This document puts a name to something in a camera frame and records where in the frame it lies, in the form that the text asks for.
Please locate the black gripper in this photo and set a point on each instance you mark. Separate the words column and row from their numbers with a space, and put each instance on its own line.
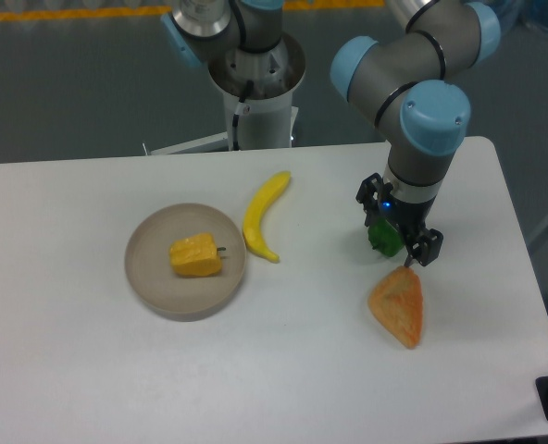
column 423, row 244

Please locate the beige round plate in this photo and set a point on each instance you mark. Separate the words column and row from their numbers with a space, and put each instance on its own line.
column 149, row 272

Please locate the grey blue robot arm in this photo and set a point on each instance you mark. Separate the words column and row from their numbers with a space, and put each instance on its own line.
column 401, row 88

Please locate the yellow banana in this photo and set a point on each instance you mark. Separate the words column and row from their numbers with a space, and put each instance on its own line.
column 268, row 193

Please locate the green pepper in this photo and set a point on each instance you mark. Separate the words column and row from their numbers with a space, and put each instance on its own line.
column 384, row 238

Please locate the yellow pepper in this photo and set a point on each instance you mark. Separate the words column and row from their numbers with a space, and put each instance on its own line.
column 196, row 256

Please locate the orange triangular bread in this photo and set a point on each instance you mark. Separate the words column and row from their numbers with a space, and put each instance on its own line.
column 397, row 304

